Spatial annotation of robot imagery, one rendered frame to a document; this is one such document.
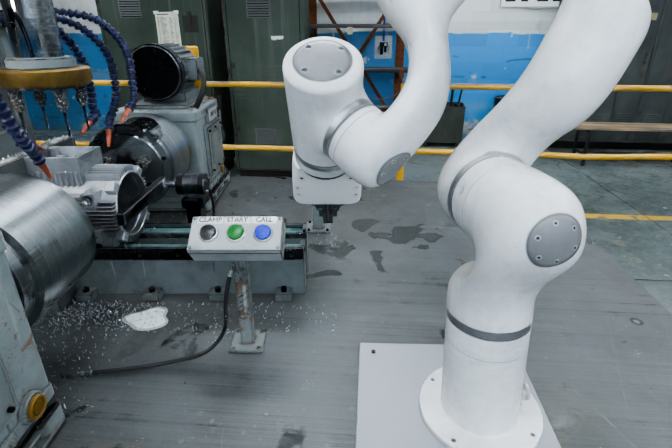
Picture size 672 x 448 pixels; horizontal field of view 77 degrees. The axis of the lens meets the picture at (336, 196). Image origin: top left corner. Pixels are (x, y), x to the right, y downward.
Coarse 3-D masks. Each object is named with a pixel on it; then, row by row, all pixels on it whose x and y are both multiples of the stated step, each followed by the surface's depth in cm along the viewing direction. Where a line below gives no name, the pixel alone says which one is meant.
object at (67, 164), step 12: (48, 156) 102; (60, 156) 99; (72, 156) 95; (84, 156) 97; (96, 156) 102; (36, 168) 95; (48, 168) 95; (60, 168) 95; (72, 168) 95; (84, 168) 97; (48, 180) 96; (60, 180) 96; (72, 180) 96; (84, 180) 97
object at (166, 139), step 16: (128, 128) 118; (144, 128) 119; (160, 128) 125; (176, 128) 133; (96, 144) 120; (112, 144) 120; (128, 144) 120; (144, 144) 120; (160, 144) 120; (176, 144) 128; (112, 160) 120; (128, 160) 121; (144, 160) 119; (160, 160) 121; (176, 160) 125; (144, 176) 123; (160, 176) 123
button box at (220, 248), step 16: (192, 224) 78; (224, 224) 78; (240, 224) 78; (256, 224) 78; (272, 224) 78; (192, 240) 77; (208, 240) 76; (224, 240) 77; (240, 240) 77; (256, 240) 77; (272, 240) 77; (192, 256) 78; (208, 256) 78; (224, 256) 78; (240, 256) 78; (256, 256) 78; (272, 256) 78
